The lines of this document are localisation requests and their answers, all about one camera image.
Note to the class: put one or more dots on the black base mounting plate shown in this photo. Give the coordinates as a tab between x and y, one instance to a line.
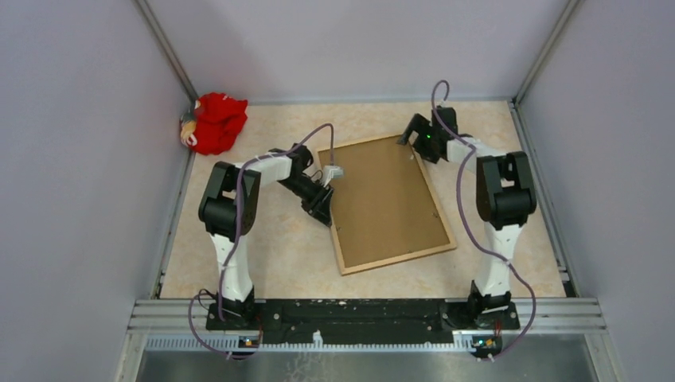
380	321

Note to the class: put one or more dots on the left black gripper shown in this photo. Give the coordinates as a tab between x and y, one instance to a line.
319	206

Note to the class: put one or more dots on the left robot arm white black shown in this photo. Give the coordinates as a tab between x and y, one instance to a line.
228	210

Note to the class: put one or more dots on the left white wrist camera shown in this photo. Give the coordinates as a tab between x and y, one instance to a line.
331	172

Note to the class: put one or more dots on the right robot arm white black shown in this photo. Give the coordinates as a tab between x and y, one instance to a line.
504	199

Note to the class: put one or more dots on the aluminium front rail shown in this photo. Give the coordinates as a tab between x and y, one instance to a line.
560	339

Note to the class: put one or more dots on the red cloth doll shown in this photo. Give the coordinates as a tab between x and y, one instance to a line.
213	123

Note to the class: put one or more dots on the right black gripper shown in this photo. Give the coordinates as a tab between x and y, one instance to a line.
418	126

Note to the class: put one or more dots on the wooden picture frame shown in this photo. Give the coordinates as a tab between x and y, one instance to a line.
343	263

